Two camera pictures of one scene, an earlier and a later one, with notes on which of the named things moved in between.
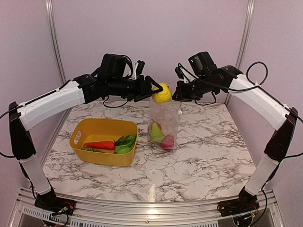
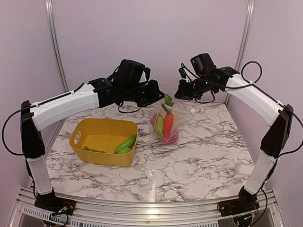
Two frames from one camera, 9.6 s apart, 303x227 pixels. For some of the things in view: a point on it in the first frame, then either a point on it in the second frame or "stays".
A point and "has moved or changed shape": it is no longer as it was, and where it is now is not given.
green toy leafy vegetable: [127, 140] to [125, 146]
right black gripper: [182, 95] stays
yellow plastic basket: [89, 130] stays
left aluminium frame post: [50, 12] stays
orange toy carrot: [108, 145] to [169, 119]
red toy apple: [150, 126] to [154, 119]
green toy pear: [156, 134] to [159, 126]
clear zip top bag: [167, 114] has moved or changed shape
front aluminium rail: [268, 212] stays
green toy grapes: [86, 148] stays
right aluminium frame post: [249, 18] stays
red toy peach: [168, 143] to [173, 138]
